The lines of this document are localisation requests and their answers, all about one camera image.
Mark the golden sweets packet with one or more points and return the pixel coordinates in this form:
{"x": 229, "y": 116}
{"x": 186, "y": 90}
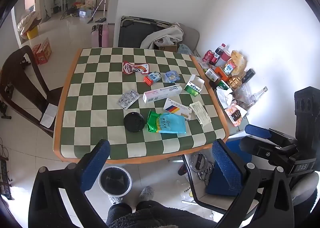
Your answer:
{"x": 235, "y": 81}

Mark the white cloth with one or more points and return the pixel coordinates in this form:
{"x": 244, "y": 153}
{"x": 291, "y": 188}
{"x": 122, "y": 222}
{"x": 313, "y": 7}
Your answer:
{"x": 165, "y": 34}

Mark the white crumpled tissue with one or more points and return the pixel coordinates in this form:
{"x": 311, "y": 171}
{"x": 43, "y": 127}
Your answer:
{"x": 225, "y": 96}

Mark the red drink can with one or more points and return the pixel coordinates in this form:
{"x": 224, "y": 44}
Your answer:
{"x": 207, "y": 55}

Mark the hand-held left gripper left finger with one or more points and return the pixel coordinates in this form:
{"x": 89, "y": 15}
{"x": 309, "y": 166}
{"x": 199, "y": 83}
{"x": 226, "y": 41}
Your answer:
{"x": 96, "y": 165}

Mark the yellow bin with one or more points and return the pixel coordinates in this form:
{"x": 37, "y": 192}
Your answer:
{"x": 32, "y": 33}

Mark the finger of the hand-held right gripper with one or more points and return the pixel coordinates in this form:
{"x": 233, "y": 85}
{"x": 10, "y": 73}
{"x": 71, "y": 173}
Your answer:
{"x": 257, "y": 130}
{"x": 260, "y": 149}

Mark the green white medicine box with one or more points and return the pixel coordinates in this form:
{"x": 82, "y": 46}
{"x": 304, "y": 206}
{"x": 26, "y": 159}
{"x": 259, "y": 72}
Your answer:
{"x": 193, "y": 86}

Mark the green checkered table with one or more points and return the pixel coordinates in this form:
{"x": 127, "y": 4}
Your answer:
{"x": 100, "y": 87}

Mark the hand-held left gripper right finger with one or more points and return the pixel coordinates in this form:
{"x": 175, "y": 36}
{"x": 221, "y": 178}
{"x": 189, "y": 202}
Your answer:
{"x": 226, "y": 165}

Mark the silver blister packs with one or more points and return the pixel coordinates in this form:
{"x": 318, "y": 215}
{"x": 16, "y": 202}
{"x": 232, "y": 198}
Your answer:
{"x": 128, "y": 99}

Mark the white bedding bundle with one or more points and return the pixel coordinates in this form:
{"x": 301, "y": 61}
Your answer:
{"x": 27, "y": 21}

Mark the grey fuzzy slipper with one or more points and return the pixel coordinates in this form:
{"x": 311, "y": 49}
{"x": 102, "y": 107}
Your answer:
{"x": 114, "y": 199}
{"x": 146, "y": 193}

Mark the person's legs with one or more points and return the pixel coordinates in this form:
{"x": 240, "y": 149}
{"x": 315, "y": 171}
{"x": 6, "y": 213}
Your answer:
{"x": 155, "y": 214}

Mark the red cardboard box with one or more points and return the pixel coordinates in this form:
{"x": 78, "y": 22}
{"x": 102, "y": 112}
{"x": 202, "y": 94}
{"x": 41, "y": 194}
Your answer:
{"x": 42, "y": 50}

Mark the cola bottle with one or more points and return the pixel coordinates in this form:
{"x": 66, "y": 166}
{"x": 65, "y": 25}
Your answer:
{"x": 220, "y": 53}

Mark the person's right forearm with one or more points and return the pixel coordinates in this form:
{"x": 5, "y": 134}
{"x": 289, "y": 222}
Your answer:
{"x": 303, "y": 190}

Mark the blue white milk carton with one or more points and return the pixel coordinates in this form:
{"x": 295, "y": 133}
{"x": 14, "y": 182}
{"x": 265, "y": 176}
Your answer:
{"x": 229, "y": 68}

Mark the clear glass bottle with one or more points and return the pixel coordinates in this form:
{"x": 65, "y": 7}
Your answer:
{"x": 260, "y": 94}

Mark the red snack packet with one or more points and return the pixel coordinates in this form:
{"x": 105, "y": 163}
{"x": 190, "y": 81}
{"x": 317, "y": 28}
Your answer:
{"x": 135, "y": 68}

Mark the black round lid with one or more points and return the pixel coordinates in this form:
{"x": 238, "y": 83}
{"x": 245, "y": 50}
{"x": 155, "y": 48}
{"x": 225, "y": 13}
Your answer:
{"x": 133, "y": 122}

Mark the white pink toothpaste box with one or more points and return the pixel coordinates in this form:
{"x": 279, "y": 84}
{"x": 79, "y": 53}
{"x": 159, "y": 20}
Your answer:
{"x": 161, "y": 94}

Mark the red white tub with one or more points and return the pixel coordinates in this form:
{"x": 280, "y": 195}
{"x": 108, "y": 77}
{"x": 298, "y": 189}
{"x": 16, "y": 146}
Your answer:
{"x": 226, "y": 58}

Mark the white paper sheet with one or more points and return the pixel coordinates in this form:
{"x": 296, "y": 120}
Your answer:
{"x": 49, "y": 116}

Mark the round trash bin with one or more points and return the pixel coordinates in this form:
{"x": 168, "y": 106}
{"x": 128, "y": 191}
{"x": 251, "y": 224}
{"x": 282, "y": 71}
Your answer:
{"x": 115, "y": 180}

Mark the green blue snack bag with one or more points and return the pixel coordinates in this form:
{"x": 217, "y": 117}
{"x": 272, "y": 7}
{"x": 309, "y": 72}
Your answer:
{"x": 166, "y": 124}

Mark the pink snack packet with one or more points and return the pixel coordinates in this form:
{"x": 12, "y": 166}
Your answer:
{"x": 235, "y": 115}

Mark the pink suitcase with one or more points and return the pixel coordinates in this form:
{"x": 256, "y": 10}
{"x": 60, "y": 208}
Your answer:
{"x": 100, "y": 35}

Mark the bread bag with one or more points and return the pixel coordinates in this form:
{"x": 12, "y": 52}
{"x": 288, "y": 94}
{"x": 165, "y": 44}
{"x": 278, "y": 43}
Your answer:
{"x": 238, "y": 59}

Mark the dark folding bed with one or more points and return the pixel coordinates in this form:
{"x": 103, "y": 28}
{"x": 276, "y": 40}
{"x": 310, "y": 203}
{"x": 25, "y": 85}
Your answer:
{"x": 135, "y": 31}

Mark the white printed paper box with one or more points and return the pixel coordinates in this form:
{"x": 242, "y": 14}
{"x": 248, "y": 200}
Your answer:
{"x": 200, "y": 113}

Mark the white smiley plastic bag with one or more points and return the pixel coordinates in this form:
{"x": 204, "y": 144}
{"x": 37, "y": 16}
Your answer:
{"x": 186, "y": 190}

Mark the white box with coloured stripes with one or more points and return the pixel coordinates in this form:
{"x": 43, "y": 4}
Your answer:
{"x": 177, "y": 110}

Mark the orange blue drink carton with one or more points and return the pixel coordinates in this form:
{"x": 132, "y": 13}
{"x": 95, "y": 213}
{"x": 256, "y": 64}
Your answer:
{"x": 151, "y": 78}

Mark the metal weight rings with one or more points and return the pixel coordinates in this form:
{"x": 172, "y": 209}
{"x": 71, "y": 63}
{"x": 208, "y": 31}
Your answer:
{"x": 201, "y": 165}

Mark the red black slipper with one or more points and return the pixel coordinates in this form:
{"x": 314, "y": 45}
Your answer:
{"x": 181, "y": 168}

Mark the broom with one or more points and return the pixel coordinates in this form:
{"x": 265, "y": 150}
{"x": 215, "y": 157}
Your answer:
{"x": 98, "y": 5}

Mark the blue tissue pack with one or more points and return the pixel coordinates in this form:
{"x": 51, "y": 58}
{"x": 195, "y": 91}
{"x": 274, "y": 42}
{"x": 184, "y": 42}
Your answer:
{"x": 172, "y": 76}

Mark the orange box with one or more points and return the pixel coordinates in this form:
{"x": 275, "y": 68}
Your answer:
{"x": 221, "y": 73}

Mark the dark wooden chair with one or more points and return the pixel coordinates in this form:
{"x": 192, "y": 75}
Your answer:
{"x": 22, "y": 87}

